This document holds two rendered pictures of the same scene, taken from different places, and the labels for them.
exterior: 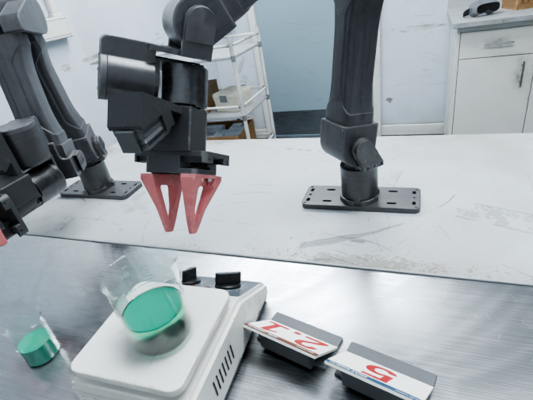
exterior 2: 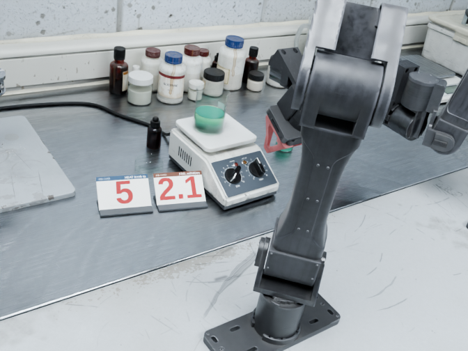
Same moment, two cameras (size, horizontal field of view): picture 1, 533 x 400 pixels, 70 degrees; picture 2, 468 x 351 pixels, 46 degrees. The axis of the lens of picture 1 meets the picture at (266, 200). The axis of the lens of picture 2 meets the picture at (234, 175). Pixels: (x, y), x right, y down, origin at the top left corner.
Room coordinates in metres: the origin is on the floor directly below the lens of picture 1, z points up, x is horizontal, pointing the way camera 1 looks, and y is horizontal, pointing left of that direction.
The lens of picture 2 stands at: (0.72, -0.70, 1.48)
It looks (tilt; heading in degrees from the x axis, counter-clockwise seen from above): 32 degrees down; 115
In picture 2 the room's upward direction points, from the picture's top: 10 degrees clockwise
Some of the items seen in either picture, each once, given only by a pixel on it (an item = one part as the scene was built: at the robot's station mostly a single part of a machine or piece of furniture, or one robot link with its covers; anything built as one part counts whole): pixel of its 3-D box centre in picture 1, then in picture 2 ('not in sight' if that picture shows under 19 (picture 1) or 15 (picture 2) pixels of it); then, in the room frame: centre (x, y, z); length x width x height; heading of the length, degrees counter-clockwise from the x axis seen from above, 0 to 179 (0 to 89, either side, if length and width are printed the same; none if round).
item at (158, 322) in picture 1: (155, 303); (209, 111); (0.26, 0.12, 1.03); 0.07 x 0.06 x 0.08; 120
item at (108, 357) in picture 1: (156, 329); (215, 130); (0.27, 0.13, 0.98); 0.12 x 0.12 x 0.01; 67
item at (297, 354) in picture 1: (293, 332); (180, 190); (0.29, 0.00, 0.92); 0.09 x 0.06 x 0.04; 51
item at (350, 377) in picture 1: (381, 369); (124, 194); (0.23, -0.08, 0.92); 0.09 x 0.06 x 0.04; 51
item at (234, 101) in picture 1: (216, 106); not in sight; (2.68, 0.23, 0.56); 0.65 x 0.48 x 0.93; 65
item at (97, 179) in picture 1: (94, 176); not in sight; (0.83, 0.38, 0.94); 0.20 x 0.07 x 0.08; 65
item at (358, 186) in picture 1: (358, 181); (279, 310); (0.57, -0.16, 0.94); 0.20 x 0.07 x 0.08; 65
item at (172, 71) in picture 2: not in sight; (171, 76); (0.03, 0.32, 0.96); 0.06 x 0.06 x 0.11
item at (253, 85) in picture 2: not in sight; (255, 81); (0.15, 0.55, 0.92); 0.04 x 0.04 x 0.04
